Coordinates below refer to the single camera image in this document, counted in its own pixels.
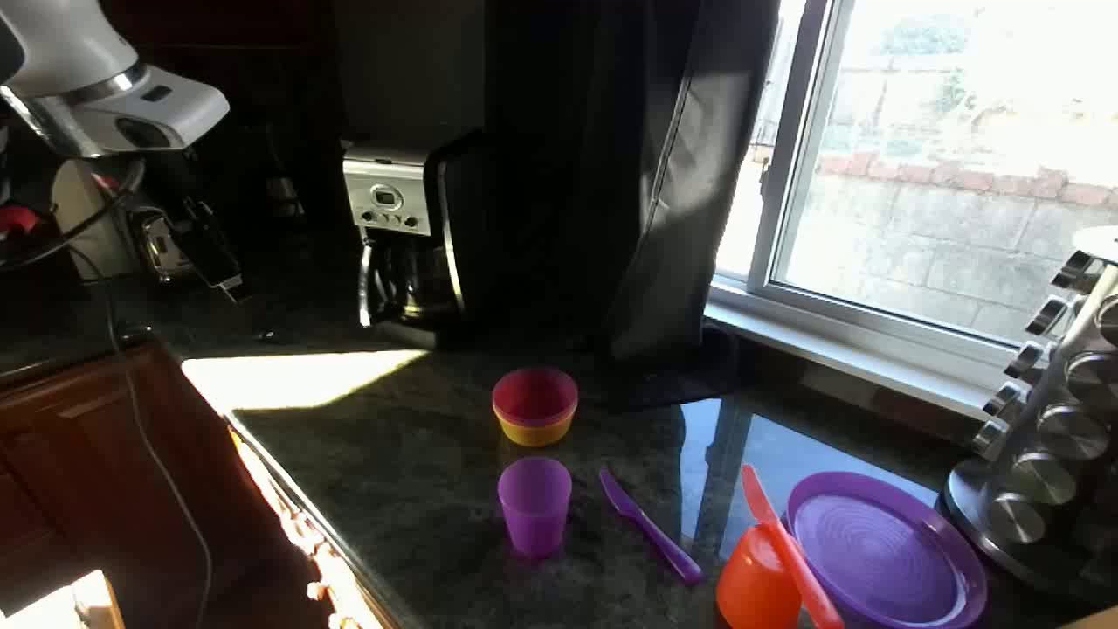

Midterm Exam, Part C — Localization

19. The purple plastic cup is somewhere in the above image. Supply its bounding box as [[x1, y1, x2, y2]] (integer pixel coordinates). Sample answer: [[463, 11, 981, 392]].
[[495, 454, 576, 564]]

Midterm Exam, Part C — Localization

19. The orange plastic cup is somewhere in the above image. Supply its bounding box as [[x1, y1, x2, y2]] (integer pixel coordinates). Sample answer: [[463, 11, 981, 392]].
[[713, 520, 821, 629]]

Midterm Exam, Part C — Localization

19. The pink and yellow bowl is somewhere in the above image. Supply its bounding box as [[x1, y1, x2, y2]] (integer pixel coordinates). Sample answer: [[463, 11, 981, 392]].
[[488, 364, 584, 452]]

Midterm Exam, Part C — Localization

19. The stainless steel coffee maker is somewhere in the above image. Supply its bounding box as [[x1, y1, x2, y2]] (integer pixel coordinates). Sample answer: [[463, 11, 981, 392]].
[[340, 130, 488, 344]]

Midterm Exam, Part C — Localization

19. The orange plastic knife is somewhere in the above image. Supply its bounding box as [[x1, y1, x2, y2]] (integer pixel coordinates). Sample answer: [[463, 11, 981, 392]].
[[737, 462, 850, 629]]

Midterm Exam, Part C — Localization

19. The purple plastic plate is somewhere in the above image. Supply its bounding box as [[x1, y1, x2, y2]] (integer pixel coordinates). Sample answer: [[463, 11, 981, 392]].
[[783, 469, 994, 629]]

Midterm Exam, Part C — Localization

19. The brown wooden cabinet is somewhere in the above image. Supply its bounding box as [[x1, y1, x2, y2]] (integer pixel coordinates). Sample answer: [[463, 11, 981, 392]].
[[0, 339, 325, 629]]

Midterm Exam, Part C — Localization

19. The white window frame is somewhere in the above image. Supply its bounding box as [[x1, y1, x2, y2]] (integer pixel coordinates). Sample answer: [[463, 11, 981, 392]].
[[704, 0, 1118, 423]]

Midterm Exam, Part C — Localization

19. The silver wall outlet box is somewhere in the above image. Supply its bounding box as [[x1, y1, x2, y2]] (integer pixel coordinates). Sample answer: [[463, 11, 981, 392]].
[[124, 202, 195, 282]]

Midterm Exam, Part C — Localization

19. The thin white cable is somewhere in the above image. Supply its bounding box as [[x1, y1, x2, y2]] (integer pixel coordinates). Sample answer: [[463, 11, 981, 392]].
[[66, 243, 220, 629]]

